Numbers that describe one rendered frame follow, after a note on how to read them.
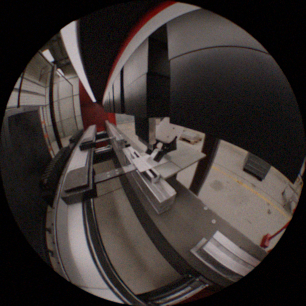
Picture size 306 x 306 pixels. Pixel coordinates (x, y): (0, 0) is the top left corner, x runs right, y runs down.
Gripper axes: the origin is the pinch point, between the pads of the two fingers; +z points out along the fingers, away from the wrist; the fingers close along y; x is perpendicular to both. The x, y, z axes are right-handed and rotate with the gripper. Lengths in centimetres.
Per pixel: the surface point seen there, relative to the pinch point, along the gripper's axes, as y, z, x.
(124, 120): -747, -49, 183
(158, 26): 14.7, -18.7, -26.7
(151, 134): 6.4, -4.7, -10.0
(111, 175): 1.7, 12.6, -11.5
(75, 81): -727, -101, -337
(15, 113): -7, 13, -61
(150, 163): 1.8, 3.6, -0.5
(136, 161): -1.9, 6.1, -3.3
